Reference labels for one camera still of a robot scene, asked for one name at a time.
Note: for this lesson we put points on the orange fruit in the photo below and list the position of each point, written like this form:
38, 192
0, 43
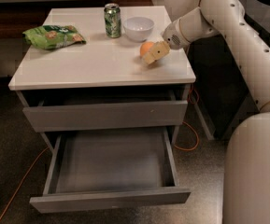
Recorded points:
145, 47

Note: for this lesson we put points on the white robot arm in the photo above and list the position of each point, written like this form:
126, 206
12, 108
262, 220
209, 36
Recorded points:
246, 192

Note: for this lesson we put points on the grey top drawer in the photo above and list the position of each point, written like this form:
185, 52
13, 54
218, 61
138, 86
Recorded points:
105, 116

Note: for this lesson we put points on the grey drawer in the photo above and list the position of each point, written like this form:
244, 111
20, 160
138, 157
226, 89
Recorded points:
107, 169
105, 116

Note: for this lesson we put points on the white bowl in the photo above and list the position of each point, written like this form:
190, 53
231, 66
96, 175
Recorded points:
138, 29

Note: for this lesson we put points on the green snack bag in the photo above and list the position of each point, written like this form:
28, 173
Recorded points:
53, 36

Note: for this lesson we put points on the black bin cabinet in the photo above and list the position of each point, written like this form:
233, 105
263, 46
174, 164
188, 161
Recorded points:
232, 68

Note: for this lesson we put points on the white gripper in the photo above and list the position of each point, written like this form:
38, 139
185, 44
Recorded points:
172, 37

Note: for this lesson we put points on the green soda can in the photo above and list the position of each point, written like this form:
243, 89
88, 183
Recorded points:
112, 16

